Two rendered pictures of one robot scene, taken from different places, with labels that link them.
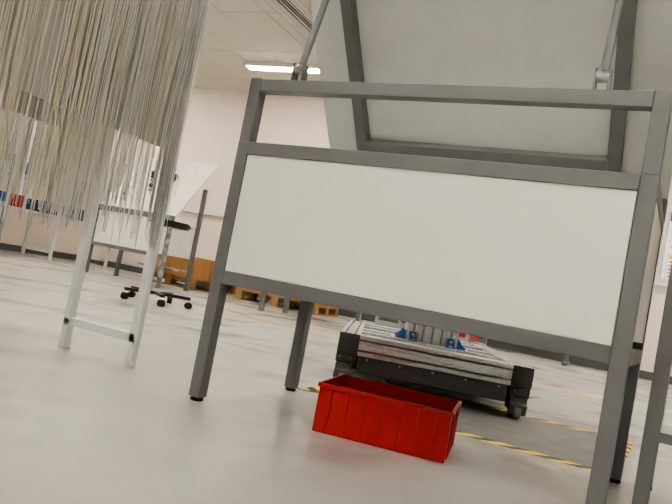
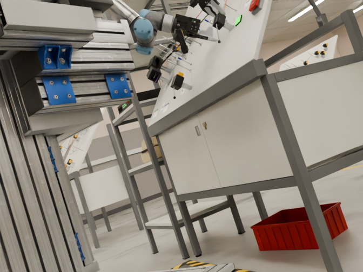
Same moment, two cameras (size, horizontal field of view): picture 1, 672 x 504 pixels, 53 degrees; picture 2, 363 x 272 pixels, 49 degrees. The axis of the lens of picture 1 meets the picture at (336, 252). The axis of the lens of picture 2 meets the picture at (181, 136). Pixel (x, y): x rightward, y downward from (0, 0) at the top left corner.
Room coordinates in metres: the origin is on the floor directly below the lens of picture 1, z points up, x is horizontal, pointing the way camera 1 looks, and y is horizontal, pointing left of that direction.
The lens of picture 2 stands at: (4.04, 0.65, 0.58)
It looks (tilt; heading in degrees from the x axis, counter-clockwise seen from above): 4 degrees up; 215
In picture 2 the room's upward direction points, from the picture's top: 18 degrees counter-clockwise
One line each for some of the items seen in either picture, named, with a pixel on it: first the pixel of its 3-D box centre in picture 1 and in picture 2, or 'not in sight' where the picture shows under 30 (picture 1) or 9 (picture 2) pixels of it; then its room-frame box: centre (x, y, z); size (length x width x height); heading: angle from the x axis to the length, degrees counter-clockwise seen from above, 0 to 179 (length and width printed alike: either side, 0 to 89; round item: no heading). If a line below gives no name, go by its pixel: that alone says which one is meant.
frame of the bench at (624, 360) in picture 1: (427, 309); (266, 170); (2.05, -0.30, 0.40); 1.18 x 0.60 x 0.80; 62
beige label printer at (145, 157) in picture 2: not in sight; (163, 143); (1.81, -1.10, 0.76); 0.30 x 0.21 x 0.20; 156
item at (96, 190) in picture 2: not in sight; (89, 174); (0.63, -3.32, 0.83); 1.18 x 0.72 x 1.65; 67
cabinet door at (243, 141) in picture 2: not in sight; (239, 140); (2.44, -0.20, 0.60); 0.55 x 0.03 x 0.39; 62
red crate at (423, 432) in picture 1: (389, 414); (298, 227); (2.03, -0.25, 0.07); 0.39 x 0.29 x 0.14; 75
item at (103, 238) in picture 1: (151, 217); not in sight; (8.53, 2.36, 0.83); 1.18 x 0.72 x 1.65; 66
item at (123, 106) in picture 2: not in sight; (145, 100); (1.80, -1.15, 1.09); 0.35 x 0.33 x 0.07; 62
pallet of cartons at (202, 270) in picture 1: (193, 272); not in sight; (9.89, 1.98, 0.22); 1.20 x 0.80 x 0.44; 158
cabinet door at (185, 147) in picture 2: not in sight; (187, 158); (2.18, -0.68, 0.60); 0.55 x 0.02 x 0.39; 62
